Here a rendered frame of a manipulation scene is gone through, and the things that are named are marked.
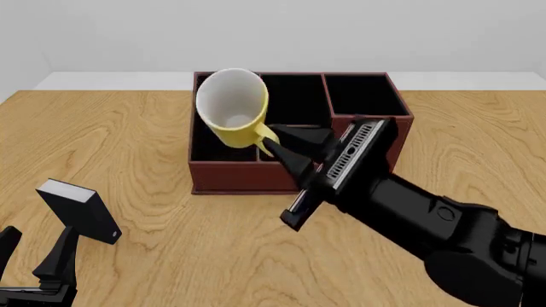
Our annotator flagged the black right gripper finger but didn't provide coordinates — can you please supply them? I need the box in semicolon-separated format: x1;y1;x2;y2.
267;123;336;161
260;141;322;191

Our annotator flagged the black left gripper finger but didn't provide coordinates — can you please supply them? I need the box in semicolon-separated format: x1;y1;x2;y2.
32;225;79;287
0;225;24;274

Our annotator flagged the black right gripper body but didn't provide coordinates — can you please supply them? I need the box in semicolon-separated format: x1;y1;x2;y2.
279;117;400;233

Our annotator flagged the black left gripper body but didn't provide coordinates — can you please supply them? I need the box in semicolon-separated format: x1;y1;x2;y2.
0;282;79;307

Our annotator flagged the red-brown desk caddy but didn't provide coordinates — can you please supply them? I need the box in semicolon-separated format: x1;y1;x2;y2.
188;71;415;196

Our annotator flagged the yellow and white mug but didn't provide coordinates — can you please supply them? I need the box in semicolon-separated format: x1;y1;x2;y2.
195;67;282;159

